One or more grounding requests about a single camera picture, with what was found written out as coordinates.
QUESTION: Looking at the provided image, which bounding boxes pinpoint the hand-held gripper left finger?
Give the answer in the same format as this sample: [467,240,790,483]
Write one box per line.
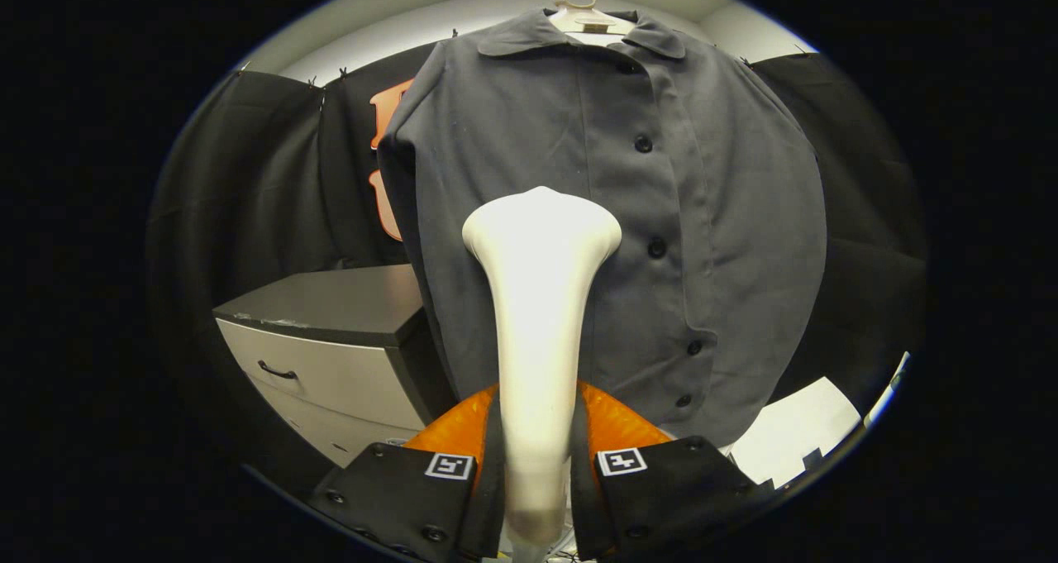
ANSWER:
[307,381,505,562]

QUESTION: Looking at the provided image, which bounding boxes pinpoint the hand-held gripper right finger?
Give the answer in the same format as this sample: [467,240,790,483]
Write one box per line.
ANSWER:
[569,381,776,562]

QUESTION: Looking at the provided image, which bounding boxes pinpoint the white garment steamer head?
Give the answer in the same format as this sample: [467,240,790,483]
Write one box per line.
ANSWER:
[461,186,622,563]

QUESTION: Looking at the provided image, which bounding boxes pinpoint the grey button-up shirt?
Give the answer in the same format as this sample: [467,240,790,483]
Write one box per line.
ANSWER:
[376,7,829,448]

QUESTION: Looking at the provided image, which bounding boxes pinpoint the grey drawer cabinet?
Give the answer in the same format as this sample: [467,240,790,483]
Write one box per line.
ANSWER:
[213,264,457,469]

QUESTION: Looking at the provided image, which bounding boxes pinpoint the white flat board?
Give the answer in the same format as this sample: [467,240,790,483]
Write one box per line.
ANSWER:
[727,377,865,489]

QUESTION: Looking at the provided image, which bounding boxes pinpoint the white desk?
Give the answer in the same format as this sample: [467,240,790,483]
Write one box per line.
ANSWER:
[864,352,910,427]

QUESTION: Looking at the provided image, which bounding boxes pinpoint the black backdrop cloth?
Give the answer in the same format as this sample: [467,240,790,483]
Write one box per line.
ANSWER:
[147,42,928,498]

